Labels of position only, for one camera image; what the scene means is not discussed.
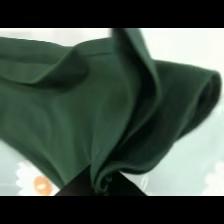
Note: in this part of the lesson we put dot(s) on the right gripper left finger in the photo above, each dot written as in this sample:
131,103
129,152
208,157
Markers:
77,186

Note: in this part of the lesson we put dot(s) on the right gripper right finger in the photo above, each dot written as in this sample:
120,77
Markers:
125,187

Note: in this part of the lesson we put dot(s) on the green shirt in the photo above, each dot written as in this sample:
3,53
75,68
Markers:
100,100

